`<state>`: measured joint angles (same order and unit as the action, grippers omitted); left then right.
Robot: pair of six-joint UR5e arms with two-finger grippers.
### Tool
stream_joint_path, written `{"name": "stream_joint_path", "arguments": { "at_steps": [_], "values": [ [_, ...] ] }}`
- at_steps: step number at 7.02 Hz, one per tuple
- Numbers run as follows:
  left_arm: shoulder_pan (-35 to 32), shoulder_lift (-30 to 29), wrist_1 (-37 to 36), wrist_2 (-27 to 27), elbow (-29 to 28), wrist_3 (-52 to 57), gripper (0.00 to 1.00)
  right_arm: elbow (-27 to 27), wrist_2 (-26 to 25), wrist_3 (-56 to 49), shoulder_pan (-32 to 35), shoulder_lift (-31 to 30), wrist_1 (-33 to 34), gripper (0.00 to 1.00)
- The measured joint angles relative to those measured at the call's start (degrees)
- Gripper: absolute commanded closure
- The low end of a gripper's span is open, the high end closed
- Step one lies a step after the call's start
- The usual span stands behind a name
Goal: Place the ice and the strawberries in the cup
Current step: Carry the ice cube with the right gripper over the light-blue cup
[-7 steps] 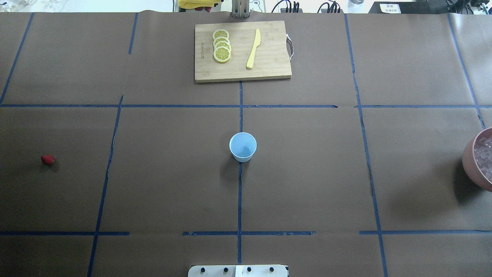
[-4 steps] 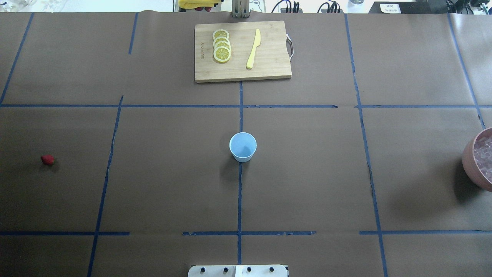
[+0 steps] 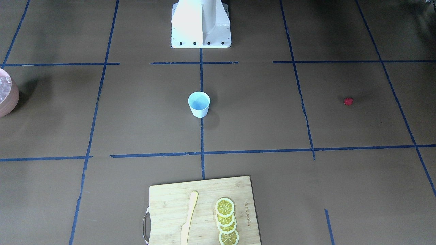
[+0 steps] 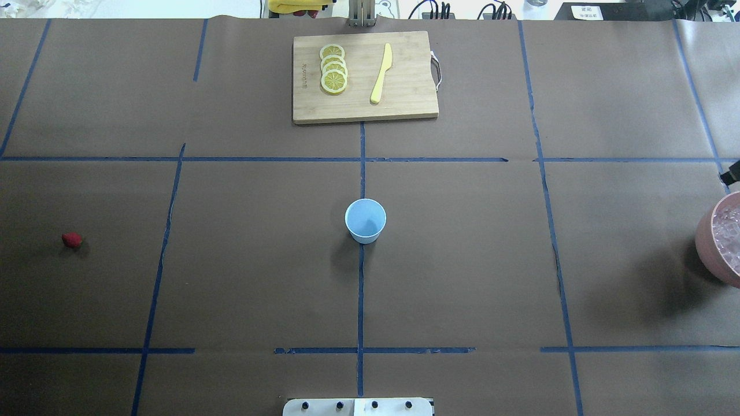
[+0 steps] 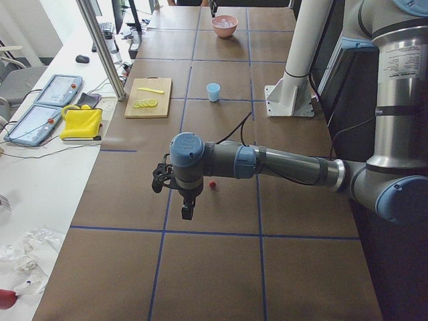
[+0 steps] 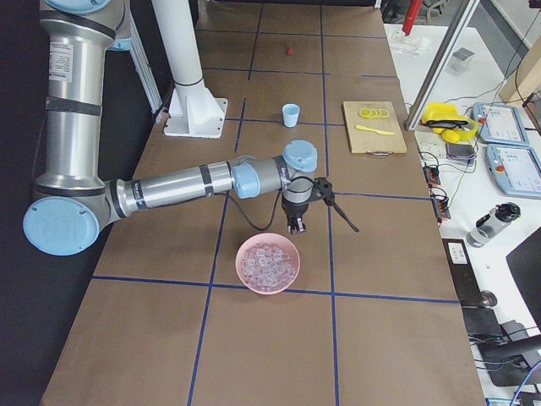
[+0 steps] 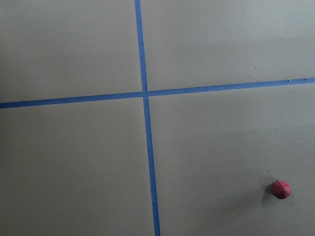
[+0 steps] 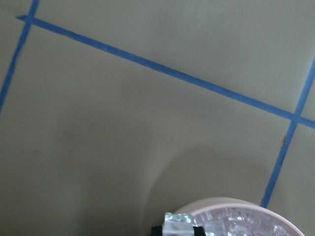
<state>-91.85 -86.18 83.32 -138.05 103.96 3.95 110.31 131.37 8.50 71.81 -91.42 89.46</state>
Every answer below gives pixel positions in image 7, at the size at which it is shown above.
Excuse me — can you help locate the red strawberry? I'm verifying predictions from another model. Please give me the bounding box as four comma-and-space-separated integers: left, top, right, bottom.
271, 180, 291, 200

